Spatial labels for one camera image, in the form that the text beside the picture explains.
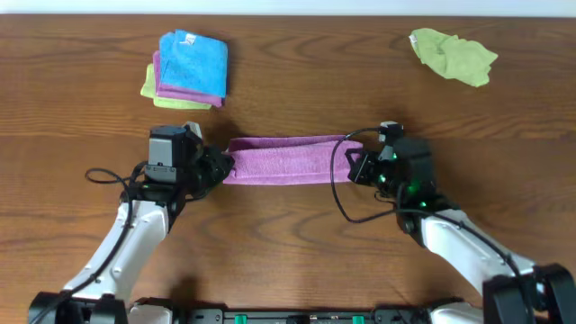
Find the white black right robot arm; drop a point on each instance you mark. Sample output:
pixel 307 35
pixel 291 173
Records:
pixel 514 289

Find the purple microfiber cloth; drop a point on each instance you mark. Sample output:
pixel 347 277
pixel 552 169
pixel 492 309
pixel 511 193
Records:
pixel 290 161

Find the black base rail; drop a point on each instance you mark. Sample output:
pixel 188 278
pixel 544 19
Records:
pixel 149 314

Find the purple folded cloth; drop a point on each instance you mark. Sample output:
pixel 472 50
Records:
pixel 174 92

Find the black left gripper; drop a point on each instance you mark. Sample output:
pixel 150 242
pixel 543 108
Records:
pixel 214 163

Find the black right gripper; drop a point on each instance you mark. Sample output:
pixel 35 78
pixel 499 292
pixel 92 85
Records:
pixel 358 173

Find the crumpled green cloth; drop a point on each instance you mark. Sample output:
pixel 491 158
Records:
pixel 451 57

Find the light green folded cloth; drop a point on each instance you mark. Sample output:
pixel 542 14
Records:
pixel 148 90

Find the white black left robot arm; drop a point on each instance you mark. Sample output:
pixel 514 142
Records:
pixel 99 293

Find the blue folded cloth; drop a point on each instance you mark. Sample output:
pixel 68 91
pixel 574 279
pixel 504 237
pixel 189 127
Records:
pixel 194 62

